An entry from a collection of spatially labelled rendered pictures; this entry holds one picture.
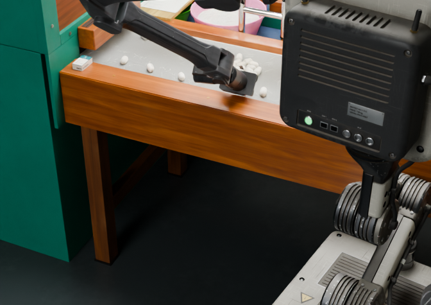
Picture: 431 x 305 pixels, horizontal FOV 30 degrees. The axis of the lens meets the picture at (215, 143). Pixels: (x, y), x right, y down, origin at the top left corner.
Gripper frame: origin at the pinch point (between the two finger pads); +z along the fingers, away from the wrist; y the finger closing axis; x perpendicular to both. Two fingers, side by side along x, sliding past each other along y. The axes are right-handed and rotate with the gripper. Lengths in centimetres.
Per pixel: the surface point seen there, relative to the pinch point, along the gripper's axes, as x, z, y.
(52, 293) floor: 81, 21, 55
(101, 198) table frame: 45, 18, 45
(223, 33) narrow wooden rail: -18.3, 21.4, 19.9
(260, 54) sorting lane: -13.6, 19.6, 5.0
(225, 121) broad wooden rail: 12.1, -10.3, 0.0
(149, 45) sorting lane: -8.0, 13.0, 40.6
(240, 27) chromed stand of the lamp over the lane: -21.8, 23.7, 15.3
